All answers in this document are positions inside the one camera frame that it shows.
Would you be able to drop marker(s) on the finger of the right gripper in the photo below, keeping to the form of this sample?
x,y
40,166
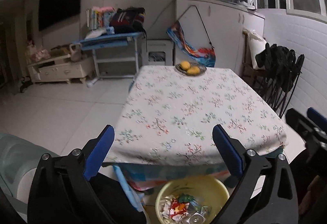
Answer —
x,y
315,116

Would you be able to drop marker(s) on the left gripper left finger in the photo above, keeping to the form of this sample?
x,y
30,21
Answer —
x,y
85,186

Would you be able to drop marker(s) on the wooden chair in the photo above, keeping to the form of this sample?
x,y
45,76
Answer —
x,y
248,72

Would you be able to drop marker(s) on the cream tv stand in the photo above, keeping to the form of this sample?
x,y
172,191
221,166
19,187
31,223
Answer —
x,y
61,69

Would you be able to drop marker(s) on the woven wire fruit basket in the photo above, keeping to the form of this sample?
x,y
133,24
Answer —
x,y
202,68

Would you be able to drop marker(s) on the red white snack wrapper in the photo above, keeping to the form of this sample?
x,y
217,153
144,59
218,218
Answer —
x,y
174,210

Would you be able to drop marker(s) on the black folding chairs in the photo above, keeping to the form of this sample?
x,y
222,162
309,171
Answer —
x,y
277,92

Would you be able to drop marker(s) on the floral tablecloth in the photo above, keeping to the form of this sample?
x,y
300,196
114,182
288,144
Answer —
x,y
168,118

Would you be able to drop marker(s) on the black jacket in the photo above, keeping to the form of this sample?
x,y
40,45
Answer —
x,y
280,62

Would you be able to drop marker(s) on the checkered under tablecloth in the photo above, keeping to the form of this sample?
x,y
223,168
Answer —
x,y
144,177

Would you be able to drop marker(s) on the green cloth toy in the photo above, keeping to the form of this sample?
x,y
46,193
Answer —
x,y
185,198

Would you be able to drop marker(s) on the yellow mango far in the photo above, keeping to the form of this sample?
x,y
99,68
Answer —
x,y
185,65

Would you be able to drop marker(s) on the yellow plastic trash basin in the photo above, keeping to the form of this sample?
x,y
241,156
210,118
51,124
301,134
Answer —
x,y
196,199

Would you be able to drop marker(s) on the white cushion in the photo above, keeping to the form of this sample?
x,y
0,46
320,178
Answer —
x,y
256,44

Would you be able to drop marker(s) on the black wall television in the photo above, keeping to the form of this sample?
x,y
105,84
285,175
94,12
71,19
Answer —
x,y
51,12

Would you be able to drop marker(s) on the dark striped backpack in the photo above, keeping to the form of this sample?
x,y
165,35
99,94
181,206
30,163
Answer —
x,y
128,20

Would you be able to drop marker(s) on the blue study desk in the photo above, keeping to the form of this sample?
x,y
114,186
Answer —
x,y
111,50

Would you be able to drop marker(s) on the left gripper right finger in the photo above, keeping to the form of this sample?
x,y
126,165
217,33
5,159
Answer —
x,y
246,166

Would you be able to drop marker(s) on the colourful hanging bag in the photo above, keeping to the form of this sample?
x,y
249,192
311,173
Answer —
x,y
202,55

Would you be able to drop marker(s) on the pink kettlebell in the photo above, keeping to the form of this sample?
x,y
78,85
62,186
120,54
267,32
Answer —
x,y
75,52

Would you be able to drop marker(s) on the yellow mango near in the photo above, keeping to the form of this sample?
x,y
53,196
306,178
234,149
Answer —
x,y
194,70

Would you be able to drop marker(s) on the yellow mango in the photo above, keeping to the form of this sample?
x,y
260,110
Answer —
x,y
194,70
185,65

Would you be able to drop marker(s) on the teal plastic stool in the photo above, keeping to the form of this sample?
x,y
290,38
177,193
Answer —
x,y
19,160

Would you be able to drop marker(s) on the row of books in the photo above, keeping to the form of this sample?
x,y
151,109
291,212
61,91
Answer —
x,y
97,17

